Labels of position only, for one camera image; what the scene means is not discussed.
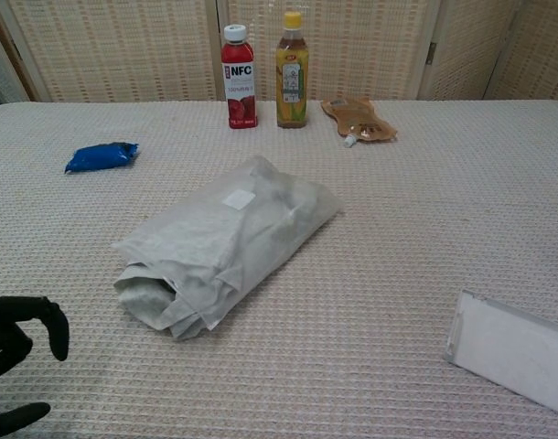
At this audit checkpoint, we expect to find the woven white tablecloth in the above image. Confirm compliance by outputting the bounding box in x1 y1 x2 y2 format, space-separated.
0 99 558 439

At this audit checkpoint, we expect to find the blue snack packet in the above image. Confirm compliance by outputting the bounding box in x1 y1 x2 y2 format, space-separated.
63 142 141 175

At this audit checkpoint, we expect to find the red NFC juice bottle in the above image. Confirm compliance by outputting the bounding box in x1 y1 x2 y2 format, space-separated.
220 24 259 130

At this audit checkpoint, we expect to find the white flat box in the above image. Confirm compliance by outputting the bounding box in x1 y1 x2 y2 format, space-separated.
443 288 558 420

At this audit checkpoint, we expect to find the yellow capped tea bottle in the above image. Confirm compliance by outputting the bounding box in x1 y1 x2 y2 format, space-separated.
274 11 310 129

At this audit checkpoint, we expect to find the white plastic package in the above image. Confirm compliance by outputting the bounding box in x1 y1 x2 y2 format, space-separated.
110 154 345 342

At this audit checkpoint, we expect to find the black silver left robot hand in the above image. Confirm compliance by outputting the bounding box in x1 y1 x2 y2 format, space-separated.
0 294 70 434

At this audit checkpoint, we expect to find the woven folding screen panel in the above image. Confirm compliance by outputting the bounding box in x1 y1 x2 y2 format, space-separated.
0 0 221 103
418 0 520 101
484 0 558 101
214 0 439 102

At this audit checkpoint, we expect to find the brown spout pouch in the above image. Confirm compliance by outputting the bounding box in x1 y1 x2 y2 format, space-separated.
319 95 399 149

